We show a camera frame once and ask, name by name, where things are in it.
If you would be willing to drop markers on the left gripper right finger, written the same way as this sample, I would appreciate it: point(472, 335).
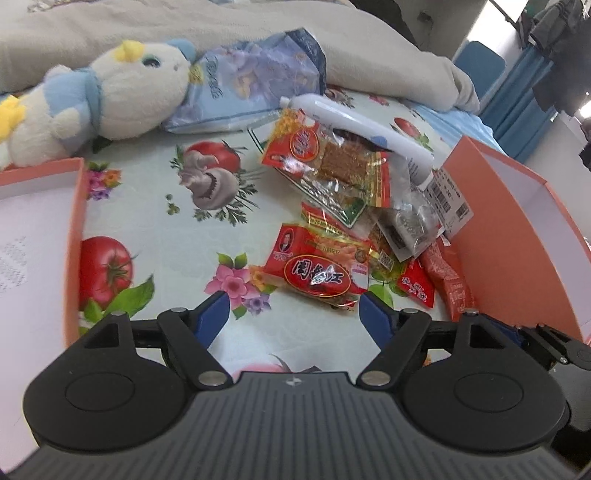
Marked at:
point(400, 336)

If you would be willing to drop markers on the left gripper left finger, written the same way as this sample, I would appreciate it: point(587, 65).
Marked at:
point(187, 335)

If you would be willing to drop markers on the red orange corn snack packet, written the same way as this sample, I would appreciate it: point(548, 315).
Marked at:
point(331, 269)

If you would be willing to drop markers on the red spicy strip packet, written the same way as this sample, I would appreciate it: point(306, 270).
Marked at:
point(304, 147)

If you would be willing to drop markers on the small red packet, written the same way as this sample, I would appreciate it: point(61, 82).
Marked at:
point(414, 281)

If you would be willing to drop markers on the orange box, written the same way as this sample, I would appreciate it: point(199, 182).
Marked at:
point(524, 257)

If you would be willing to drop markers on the floral fruit mat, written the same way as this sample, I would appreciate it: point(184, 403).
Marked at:
point(178, 255)

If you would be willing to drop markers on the green bordered tofu snack packet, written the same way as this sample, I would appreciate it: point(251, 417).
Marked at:
point(346, 208)

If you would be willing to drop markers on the white spray bottle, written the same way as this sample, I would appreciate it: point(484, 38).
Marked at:
point(336, 116)

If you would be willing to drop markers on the orange box lid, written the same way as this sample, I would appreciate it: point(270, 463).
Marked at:
point(42, 217)

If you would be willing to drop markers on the blue curtain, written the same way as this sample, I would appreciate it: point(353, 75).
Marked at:
point(517, 121)

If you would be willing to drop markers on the white blue plush toy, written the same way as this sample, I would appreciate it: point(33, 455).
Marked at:
point(124, 93)

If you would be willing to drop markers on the blue floral snack bag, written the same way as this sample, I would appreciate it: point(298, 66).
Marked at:
point(233, 86)

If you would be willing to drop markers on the blue chair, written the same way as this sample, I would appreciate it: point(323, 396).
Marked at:
point(482, 65)

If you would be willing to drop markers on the hanging dark clothes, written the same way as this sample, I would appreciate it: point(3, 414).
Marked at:
point(558, 37)

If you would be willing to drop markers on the grey duvet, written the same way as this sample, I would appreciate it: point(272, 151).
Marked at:
point(363, 53)

